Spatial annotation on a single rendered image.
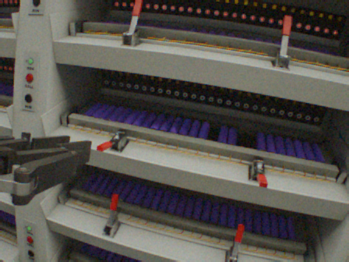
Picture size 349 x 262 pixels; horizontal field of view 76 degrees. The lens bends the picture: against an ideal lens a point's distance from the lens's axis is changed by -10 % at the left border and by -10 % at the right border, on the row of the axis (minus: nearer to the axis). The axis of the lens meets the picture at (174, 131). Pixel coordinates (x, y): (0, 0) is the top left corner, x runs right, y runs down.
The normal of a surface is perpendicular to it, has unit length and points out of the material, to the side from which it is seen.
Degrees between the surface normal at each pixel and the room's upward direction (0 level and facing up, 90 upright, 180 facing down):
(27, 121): 90
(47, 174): 91
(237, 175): 21
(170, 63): 111
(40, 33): 90
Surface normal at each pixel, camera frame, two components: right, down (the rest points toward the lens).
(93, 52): -0.25, 0.51
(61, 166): 0.98, 0.18
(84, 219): 0.07, -0.84
